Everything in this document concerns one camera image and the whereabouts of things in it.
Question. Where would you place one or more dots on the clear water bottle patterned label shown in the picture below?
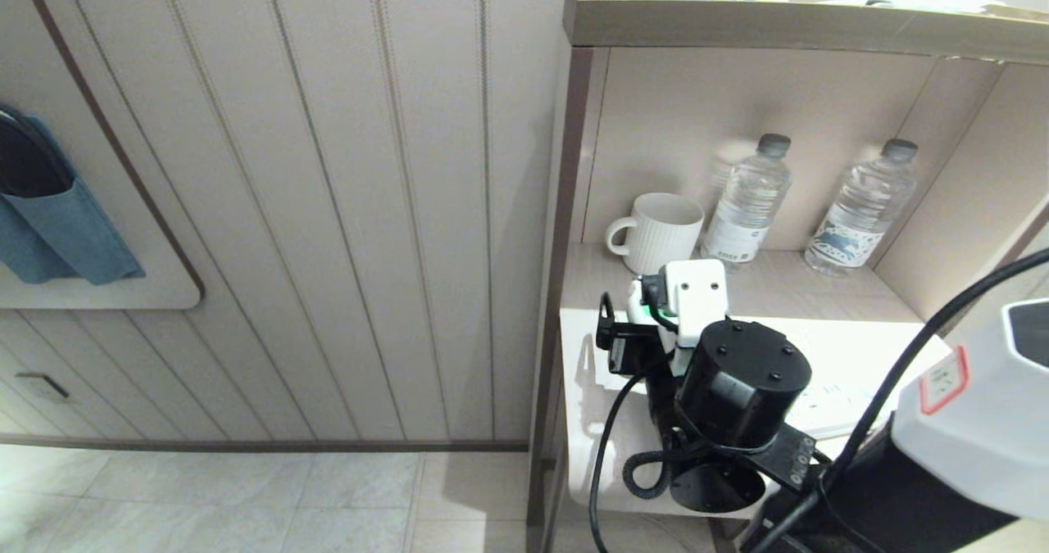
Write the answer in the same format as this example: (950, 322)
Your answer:
(860, 217)

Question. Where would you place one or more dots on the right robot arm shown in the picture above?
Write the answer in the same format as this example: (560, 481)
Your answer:
(742, 389)

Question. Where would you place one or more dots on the white ribbed mug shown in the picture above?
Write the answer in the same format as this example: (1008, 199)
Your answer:
(665, 232)

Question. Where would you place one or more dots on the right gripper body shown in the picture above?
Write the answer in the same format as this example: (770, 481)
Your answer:
(627, 352)

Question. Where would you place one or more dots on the wall socket plate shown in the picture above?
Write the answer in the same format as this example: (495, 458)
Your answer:
(43, 387)

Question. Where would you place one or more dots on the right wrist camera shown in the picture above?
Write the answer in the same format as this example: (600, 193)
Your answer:
(697, 291)

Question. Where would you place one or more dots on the white paper sheet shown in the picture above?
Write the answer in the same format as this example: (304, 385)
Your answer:
(918, 2)

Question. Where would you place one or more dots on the beige wooden shelf unit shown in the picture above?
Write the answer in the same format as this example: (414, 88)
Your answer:
(787, 27)

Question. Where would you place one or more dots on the black item in pouch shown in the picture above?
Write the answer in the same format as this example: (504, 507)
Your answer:
(29, 160)

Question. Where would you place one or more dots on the blue fabric pouch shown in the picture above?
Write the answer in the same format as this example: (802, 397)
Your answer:
(70, 233)

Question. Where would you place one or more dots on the clear water bottle white label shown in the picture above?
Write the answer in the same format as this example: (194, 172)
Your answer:
(747, 205)

